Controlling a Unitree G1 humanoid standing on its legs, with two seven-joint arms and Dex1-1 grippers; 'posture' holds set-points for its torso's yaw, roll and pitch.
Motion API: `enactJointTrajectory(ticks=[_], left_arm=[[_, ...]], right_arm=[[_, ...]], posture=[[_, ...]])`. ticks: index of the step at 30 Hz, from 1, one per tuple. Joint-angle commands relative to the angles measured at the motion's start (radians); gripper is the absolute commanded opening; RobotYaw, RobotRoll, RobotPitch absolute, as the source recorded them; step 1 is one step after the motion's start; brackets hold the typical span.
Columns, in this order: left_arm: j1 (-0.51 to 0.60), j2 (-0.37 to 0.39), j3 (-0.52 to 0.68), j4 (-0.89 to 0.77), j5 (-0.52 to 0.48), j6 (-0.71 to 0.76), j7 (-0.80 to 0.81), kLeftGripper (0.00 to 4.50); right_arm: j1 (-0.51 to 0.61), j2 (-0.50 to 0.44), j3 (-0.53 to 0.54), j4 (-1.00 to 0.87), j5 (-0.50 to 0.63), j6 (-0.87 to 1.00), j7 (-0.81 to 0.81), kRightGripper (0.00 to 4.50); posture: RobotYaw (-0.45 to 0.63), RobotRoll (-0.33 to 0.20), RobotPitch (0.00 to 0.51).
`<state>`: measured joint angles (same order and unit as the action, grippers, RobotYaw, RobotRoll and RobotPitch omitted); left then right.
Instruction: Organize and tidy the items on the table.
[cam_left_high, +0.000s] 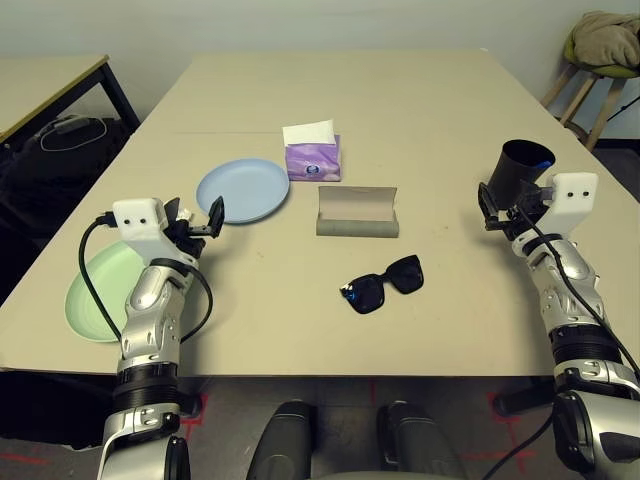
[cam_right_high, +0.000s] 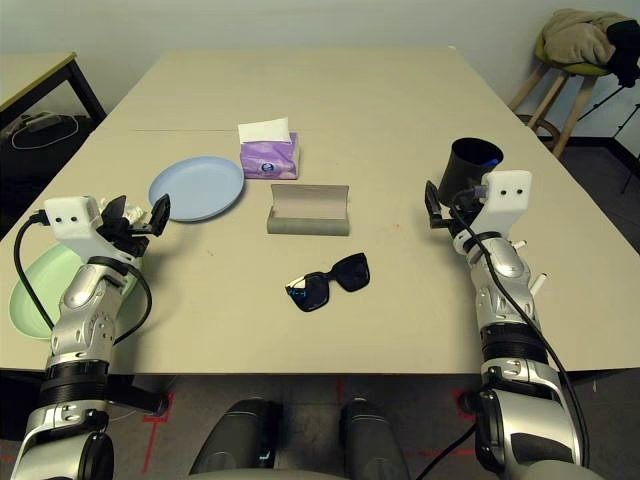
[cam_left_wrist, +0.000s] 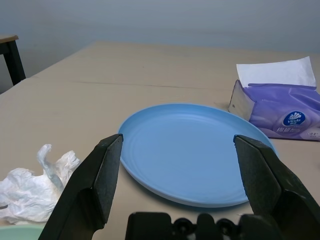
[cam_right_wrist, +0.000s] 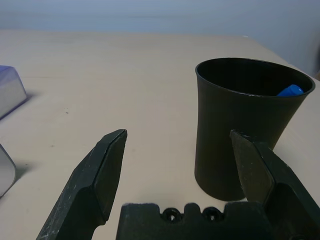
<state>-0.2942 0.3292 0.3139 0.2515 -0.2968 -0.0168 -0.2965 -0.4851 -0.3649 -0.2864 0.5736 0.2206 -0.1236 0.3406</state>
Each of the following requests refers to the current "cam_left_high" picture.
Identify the black bag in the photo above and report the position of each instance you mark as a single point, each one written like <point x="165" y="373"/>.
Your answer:
<point x="30" y="185"/>

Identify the blue pen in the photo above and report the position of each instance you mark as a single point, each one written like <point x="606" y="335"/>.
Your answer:
<point x="546" y="162"/>

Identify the beige jacket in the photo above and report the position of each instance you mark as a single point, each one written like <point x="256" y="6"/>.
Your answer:
<point x="607" y="37"/>

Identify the black cup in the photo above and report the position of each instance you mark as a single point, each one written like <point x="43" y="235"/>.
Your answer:
<point x="515" y="170"/>

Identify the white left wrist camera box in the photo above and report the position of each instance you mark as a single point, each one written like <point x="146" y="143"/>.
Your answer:
<point x="140" y="220"/>

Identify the wooden stool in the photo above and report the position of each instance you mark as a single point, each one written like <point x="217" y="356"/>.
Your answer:
<point x="577" y="100"/>

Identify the purple tissue pack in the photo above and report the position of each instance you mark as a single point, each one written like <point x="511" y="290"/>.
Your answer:
<point x="315" y="160"/>

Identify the light green plastic plate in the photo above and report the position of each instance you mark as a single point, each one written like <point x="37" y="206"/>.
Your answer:
<point x="100" y="295"/>

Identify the grey power adapter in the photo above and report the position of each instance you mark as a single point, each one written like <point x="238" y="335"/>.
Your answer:
<point x="70" y="124"/>

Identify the beige side table black frame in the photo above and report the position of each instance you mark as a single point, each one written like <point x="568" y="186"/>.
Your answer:
<point x="45" y="85"/>

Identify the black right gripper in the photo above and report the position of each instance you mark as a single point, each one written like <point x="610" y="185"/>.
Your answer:
<point x="517" y="222"/>

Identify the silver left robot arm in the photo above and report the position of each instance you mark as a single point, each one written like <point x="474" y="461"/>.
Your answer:
<point x="150" y="310"/>

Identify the green seat cushion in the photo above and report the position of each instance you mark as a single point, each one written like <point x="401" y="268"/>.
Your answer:
<point x="605" y="72"/>

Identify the grey glasses case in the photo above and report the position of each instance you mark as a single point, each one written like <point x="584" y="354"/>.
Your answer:
<point x="357" y="210"/>

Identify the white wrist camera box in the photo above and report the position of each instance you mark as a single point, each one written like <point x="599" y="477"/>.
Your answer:
<point x="572" y="200"/>
<point x="140" y="220"/>

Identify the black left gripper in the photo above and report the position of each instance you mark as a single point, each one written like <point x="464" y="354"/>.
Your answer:
<point x="187" y="242"/>

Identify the dark grey robot leg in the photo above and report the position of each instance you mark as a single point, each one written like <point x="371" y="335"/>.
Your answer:
<point x="285" y="440"/>
<point x="420" y="445"/>

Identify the black sunglasses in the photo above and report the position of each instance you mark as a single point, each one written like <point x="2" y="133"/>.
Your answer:
<point x="370" y="297"/>

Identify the dark grey robot right leg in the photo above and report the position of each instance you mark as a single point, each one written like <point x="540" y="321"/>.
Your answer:
<point x="420" y="445"/>

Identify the dark grey robot left leg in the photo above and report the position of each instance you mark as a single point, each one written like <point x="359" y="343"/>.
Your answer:
<point x="285" y="440"/>

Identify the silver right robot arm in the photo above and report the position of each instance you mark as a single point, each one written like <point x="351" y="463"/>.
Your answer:
<point x="570" y="280"/>

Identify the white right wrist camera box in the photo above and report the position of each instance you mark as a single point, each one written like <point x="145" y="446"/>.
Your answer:
<point x="572" y="200"/>

